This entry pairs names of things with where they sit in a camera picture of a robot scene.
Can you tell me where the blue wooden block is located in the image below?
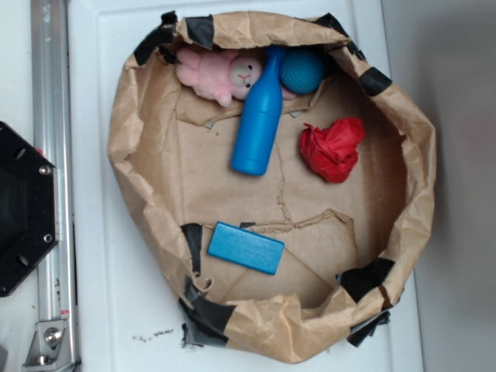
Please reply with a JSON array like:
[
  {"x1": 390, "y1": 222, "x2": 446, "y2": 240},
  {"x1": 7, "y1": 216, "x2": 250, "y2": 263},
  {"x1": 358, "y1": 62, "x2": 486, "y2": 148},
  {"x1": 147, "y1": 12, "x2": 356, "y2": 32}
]
[{"x1": 208, "y1": 222, "x2": 284, "y2": 275}]

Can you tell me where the blue wooden bottle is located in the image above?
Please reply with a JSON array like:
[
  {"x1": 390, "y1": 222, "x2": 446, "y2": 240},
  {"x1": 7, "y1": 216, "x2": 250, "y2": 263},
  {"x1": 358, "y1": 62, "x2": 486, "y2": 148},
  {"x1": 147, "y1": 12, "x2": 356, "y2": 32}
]
[{"x1": 231, "y1": 46, "x2": 286, "y2": 176}]

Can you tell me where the red crumpled paper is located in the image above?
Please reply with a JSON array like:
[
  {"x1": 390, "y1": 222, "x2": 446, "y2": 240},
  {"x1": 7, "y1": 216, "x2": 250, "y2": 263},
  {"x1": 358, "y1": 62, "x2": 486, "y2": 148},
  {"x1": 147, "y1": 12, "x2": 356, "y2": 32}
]
[{"x1": 298, "y1": 117, "x2": 366, "y2": 183}]

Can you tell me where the pink plush sheep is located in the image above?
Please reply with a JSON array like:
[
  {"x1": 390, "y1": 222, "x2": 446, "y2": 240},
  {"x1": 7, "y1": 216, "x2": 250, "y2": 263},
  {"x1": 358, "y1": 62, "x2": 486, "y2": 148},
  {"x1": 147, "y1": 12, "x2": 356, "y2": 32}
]
[{"x1": 176, "y1": 46, "x2": 297, "y2": 112}]

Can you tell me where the blue textured ball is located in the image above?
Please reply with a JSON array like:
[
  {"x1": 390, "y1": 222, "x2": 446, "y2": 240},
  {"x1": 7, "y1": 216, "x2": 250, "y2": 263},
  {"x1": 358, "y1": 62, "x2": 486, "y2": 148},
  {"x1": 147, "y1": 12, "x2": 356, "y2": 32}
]
[{"x1": 280, "y1": 49, "x2": 325, "y2": 95}]

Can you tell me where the black octagonal mounting plate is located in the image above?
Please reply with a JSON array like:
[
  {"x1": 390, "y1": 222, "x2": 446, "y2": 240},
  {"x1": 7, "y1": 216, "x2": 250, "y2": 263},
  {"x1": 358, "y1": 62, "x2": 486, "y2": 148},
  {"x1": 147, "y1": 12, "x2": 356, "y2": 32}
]
[{"x1": 0, "y1": 122, "x2": 58, "y2": 298}]

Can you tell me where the brown paper bag enclosure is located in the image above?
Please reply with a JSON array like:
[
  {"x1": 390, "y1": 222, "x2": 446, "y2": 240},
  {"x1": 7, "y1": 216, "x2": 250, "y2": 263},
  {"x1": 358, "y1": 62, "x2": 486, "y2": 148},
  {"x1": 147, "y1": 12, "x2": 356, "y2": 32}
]
[{"x1": 108, "y1": 11, "x2": 436, "y2": 363}]

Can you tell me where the aluminium extrusion rail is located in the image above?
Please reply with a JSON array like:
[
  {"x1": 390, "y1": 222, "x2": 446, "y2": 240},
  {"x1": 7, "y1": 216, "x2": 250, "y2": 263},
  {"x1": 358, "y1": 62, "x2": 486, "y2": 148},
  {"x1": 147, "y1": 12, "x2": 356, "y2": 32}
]
[{"x1": 30, "y1": 1, "x2": 81, "y2": 371}]

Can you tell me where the metal corner bracket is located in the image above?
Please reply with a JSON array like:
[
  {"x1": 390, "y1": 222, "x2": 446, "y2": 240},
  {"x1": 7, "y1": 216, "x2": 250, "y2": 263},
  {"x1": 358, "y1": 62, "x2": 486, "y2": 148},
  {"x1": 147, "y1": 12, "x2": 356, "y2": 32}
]
[{"x1": 22, "y1": 319, "x2": 71, "y2": 371}]

